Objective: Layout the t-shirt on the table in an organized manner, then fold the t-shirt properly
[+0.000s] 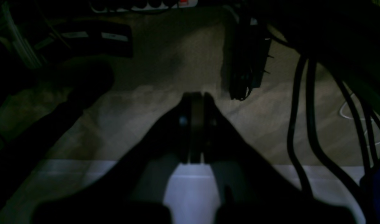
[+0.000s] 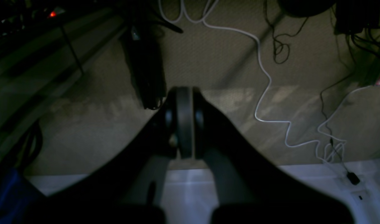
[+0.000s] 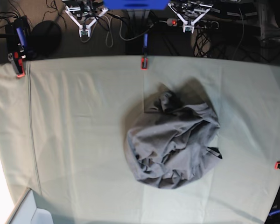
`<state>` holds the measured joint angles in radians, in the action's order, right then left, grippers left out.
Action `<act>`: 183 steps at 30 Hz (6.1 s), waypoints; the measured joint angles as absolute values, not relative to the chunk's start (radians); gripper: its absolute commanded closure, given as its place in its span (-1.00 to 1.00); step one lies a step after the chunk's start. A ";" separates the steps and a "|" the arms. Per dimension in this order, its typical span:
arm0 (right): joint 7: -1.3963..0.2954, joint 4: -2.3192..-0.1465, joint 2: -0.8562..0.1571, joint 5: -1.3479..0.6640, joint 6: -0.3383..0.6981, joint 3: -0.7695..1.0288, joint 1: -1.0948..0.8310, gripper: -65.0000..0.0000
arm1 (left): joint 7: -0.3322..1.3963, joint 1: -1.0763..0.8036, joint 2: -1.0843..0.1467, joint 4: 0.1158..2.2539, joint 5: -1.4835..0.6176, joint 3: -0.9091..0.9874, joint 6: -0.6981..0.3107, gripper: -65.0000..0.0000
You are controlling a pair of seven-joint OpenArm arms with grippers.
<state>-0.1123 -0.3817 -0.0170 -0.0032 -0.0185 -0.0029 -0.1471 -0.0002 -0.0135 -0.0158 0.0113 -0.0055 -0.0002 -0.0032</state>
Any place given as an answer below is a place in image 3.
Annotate grey t-shirt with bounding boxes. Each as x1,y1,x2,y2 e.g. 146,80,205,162
124,79,223,189

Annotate red clamp top centre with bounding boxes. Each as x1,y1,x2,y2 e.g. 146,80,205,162
141,34,148,70

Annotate red clamp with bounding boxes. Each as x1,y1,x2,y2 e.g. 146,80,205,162
5,18,27,78
141,34,148,70

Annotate pale green table cloth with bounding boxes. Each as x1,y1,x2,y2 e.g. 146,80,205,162
0,56,280,224

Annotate black power strip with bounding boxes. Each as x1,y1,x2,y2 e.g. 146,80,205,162
166,18,219,30

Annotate blue box top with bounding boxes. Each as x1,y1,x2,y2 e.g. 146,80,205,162
103,0,169,10

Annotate black round floor base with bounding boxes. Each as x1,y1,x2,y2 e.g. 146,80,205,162
30,21,62,57

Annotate red clamp top left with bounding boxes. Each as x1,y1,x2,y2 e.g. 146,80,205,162
5,18,27,78

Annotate white bin bottom left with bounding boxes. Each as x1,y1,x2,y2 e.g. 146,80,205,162
0,188,54,224

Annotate blue clamp bottom right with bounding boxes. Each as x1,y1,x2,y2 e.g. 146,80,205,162
268,209,280,217

